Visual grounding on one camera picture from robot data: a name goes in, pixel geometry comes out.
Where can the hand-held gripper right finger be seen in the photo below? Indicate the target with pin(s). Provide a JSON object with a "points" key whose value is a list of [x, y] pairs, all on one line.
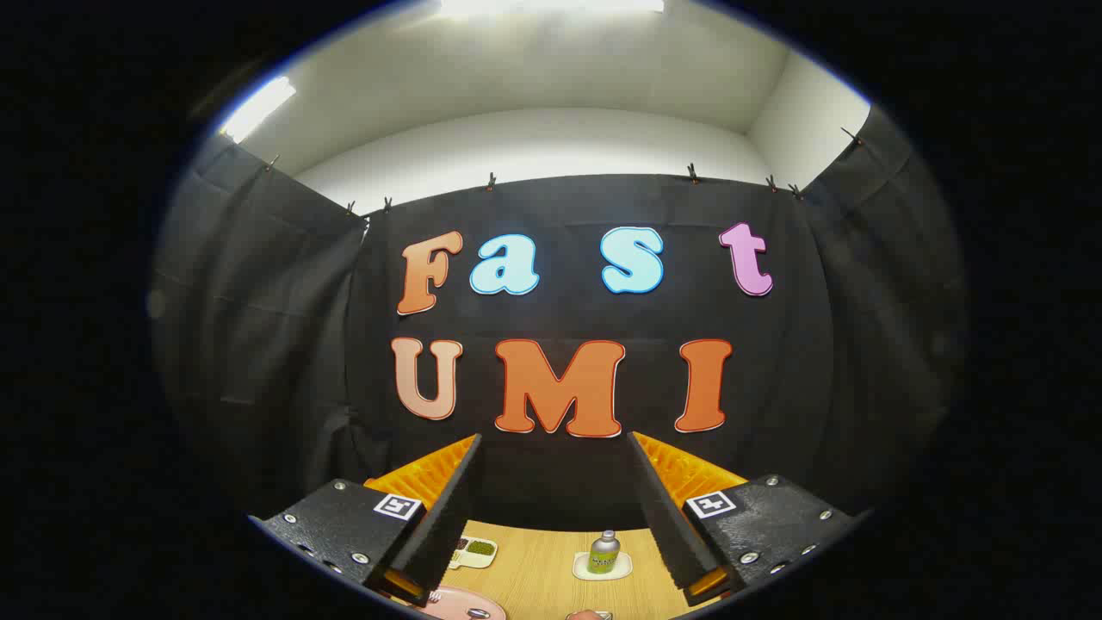
{"points": [[667, 517]]}

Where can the white square coaster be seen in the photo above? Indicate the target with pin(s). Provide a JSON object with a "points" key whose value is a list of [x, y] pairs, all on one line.
{"points": [[625, 568]]}

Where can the green soda bottle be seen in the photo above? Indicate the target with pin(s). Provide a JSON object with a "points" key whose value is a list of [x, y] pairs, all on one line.
{"points": [[604, 555]]}

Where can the pink plate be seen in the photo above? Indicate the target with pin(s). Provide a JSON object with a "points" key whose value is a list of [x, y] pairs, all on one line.
{"points": [[452, 607]]}

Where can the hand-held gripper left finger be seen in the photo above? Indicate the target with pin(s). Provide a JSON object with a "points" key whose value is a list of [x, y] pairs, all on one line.
{"points": [[448, 517]]}

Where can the row of cloth clips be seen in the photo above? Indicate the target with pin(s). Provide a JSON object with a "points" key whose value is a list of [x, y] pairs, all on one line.
{"points": [[491, 182]]}

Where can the white divided snack dish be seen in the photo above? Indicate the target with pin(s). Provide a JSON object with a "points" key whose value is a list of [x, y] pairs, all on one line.
{"points": [[473, 561]]}

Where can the long ceiling light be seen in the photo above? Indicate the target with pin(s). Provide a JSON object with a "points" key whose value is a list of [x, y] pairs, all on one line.
{"points": [[258, 108], [551, 5]]}

